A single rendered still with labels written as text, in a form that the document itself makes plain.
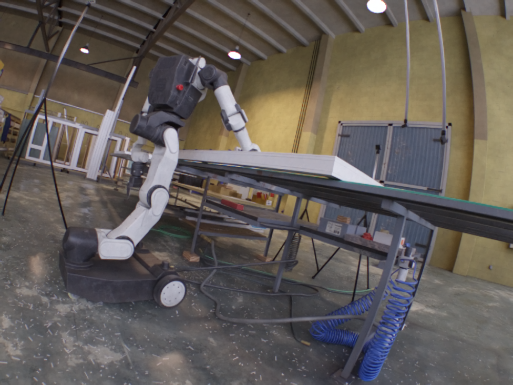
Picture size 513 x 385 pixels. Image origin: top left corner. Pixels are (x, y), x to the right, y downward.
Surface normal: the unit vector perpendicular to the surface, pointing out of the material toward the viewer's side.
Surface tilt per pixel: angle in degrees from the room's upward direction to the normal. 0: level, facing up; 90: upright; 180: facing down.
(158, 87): 102
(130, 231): 90
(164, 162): 114
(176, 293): 90
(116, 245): 90
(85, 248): 90
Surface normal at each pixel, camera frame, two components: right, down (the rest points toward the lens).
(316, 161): -0.73, -0.18
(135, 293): 0.76, 0.18
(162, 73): -0.40, 0.11
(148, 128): 0.59, 0.55
